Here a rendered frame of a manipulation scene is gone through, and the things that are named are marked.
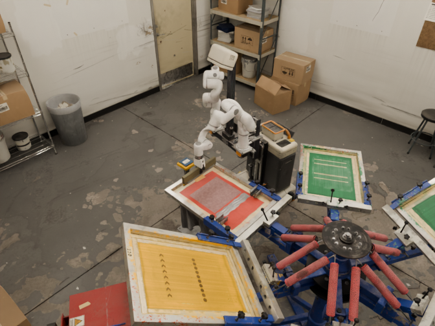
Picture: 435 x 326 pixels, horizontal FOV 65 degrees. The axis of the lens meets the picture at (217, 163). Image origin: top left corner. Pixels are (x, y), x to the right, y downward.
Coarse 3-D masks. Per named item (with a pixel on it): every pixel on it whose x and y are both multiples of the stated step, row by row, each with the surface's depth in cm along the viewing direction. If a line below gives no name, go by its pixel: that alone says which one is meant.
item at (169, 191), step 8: (216, 168) 322; (224, 168) 317; (232, 176) 310; (176, 184) 299; (248, 184) 300; (168, 192) 291; (256, 192) 296; (176, 200) 287; (184, 200) 284; (272, 200) 287; (192, 208) 277; (264, 208) 277; (200, 216) 271; (256, 216) 270; (248, 224) 264; (240, 232) 258
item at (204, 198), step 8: (192, 184) 304; (200, 184) 304; (184, 192) 296; (192, 192) 297; (200, 192) 297; (208, 192) 297; (192, 200) 289; (200, 200) 289; (208, 200) 289; (216, 200) 289; (224, 200) 289; (208, 208) 282; (216, 208) 282; (216, 216) 275; (232, 216) 275; (240, 216) 275; (232, 224) 268
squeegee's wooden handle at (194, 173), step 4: (208, 160) 300; (212, 160) 302; (208, 164) 300; (212, 164) 305; (196, 168) 292; (192, 172) 288; (196, 172) 292; (184, 176) 284; (188, 176) 286; (192, 176) 290; (184, 180) 285; (188, 180) 289; (184, 184) 287
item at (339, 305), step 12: (288, 252) 248; (312, 252) 240; (360, 264) 234; (288, 276) 223; (312, 276) 225; (348, 276) 225; (372, 288) 218; (336, 300) 212; (384, 300) 209; (324, 312) 206; (336, 312) 204; (348, 312) 203
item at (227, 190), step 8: (208, 176) 313; (216, 176) 313; (208, 184) 304; (216, 184) 304; (224, 184) 304; (232, 184) 305; (216, 192) 297; (224, 192) 297; (232, 192) 297; (240, 192) 297; (232, 200) 289; (248, 200) 289; (256, 200) 289; (240, 208) 282; (248, 208) 282; (256, 208) 282
